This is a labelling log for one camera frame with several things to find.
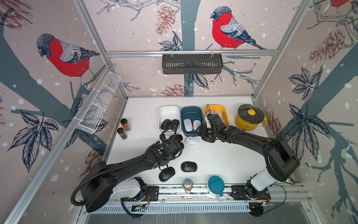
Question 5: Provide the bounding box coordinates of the white mouse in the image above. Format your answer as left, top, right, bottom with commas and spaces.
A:
185, 136, 200, 146
193, 119, 202, 131
183, 119, 193, 133

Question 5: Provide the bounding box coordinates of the white mouse top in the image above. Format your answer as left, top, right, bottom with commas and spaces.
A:
185, 136, 200, 146

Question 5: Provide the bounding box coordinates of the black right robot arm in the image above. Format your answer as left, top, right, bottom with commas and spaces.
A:
195, 114, 300, 198

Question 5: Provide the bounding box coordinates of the teal storage box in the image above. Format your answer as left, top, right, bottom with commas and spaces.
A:
180, 106, 204, 137

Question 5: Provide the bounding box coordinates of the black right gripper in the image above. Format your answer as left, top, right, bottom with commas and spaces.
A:
195, 124, 219, 138

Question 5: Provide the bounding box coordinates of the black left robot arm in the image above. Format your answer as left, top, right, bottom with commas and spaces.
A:
76, 141, 184, 213

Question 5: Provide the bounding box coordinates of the teal round lid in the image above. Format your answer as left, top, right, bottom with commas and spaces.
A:
207, 175, 225, 202

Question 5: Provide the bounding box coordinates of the yellow electric cooking pot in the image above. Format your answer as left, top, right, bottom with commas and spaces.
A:
235, 113, 268, 131

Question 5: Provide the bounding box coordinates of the black hanging wire basket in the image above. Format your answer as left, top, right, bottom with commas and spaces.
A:
162, 54, 223, 75

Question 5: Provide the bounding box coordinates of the aluminium mounting rail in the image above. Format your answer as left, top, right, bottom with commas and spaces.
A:
94, 183, 312, 216

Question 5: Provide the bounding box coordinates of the white storage box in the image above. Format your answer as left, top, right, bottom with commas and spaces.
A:
158, 105, 181, 132

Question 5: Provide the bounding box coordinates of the small glass bottle metal cap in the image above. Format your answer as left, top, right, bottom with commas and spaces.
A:
182, 178, 194, 194

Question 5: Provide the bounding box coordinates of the black mouse top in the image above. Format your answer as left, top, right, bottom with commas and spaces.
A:
169, 134, 183, 142

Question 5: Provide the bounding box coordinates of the yellow storage box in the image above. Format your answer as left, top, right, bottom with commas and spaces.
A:
205, 105, 230, 127

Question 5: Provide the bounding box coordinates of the pink mouse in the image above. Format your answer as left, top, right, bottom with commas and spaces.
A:
215, 111, 224, 119

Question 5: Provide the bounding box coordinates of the white wire mesh shelf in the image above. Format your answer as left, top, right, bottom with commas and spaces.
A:
77, 71, 121, 134

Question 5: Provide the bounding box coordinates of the brown spice jar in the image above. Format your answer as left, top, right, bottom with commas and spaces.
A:
120, 118, 131, 132

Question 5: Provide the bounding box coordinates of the glass pot lid yellow knob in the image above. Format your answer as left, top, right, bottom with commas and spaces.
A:
238, 104, 264, 124

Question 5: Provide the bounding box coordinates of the dark spice jar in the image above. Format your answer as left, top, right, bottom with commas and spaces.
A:
117, 127, 128, 140

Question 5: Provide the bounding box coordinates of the black corrugated cable conduit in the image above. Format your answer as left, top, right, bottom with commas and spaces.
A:
70, 124, 178, 207

